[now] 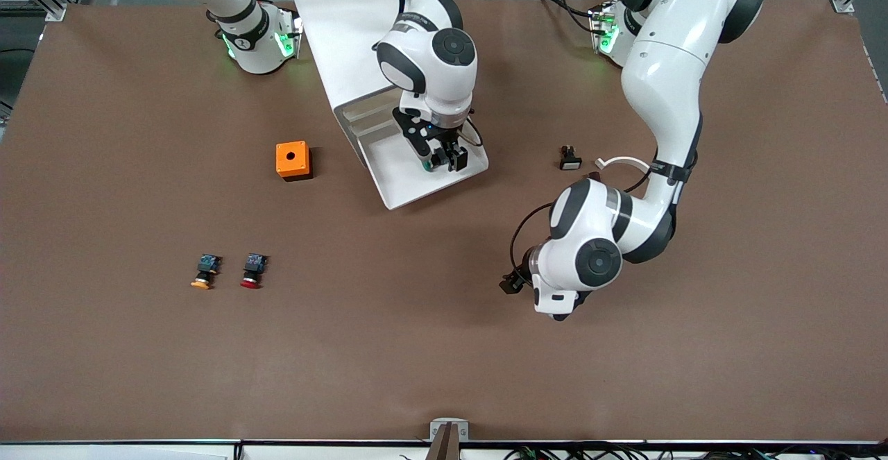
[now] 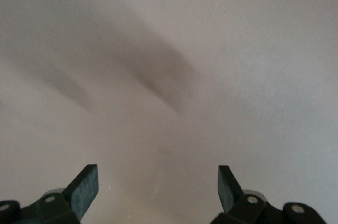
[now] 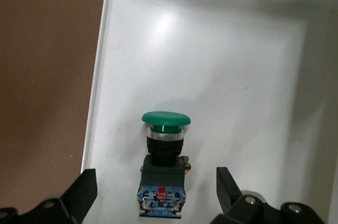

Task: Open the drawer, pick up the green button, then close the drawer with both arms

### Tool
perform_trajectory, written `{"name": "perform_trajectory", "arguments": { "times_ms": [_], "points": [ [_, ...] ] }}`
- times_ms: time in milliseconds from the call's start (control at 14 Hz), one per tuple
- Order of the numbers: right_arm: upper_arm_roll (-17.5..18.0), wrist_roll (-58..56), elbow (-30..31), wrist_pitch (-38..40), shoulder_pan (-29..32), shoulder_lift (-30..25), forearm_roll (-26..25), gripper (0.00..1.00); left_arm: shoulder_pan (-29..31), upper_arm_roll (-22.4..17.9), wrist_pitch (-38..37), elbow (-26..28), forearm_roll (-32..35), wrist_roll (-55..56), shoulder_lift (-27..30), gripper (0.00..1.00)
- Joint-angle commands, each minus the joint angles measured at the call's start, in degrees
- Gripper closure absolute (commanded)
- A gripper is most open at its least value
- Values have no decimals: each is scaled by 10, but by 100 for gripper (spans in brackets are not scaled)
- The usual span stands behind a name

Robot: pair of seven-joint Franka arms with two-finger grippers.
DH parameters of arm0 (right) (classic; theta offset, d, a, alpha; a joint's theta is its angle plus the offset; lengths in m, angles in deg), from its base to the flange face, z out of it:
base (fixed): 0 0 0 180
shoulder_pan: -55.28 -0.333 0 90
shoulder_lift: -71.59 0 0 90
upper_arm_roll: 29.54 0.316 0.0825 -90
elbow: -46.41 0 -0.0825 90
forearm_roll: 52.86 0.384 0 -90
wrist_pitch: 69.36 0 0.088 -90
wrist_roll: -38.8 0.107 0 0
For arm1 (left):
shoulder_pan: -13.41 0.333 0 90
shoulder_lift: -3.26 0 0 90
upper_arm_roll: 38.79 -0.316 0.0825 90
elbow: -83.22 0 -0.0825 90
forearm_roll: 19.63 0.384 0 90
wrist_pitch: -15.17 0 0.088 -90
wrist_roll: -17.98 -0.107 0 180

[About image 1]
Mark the orange button box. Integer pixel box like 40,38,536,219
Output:
275,141,314,182

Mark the red mushroom push button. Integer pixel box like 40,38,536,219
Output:
239,253,270,289

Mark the yellow mushroom push button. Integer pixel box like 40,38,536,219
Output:
190,254,223,290

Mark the green lit base connector box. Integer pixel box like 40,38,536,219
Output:
276,6,304,60
588,2,620,55

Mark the white curved bracket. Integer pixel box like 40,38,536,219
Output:
595,156,656,173

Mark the grey metal mounting bracket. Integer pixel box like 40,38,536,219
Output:
429,418,470,443

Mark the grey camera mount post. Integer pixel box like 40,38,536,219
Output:
425,423,461,460

